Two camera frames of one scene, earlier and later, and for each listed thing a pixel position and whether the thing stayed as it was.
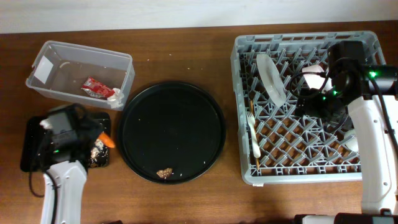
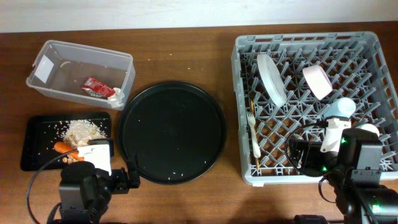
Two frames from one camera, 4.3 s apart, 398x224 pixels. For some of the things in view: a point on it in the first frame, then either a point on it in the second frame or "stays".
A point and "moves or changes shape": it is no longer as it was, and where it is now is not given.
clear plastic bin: [61, 68] stays
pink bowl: [315, 81] stays
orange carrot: [107, 140] moves or changes shape
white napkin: [115, 101] stays
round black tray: [171, 125] stays
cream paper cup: [352, 144] moves or changes shape
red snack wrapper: [97, 89] stays
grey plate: [272, 79] stays
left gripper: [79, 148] → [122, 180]
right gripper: [306, 104] → [311, 150]
